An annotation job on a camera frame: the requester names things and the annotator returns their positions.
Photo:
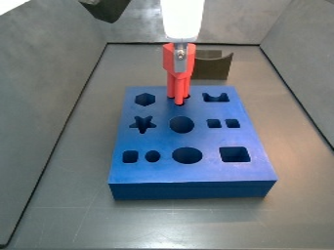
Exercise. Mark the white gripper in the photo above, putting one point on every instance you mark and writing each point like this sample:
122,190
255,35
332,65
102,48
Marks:
182,19

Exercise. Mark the red three prong block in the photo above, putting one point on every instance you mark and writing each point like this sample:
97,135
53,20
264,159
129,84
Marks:
178,81

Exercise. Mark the dark robot arm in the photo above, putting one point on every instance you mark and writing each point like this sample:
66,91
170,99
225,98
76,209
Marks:
109,10

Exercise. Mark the blue shape sorting board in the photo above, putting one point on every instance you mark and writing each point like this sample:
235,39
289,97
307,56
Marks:
194,150

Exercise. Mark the dark curved saddle block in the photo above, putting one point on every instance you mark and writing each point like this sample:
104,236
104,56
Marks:
212,65

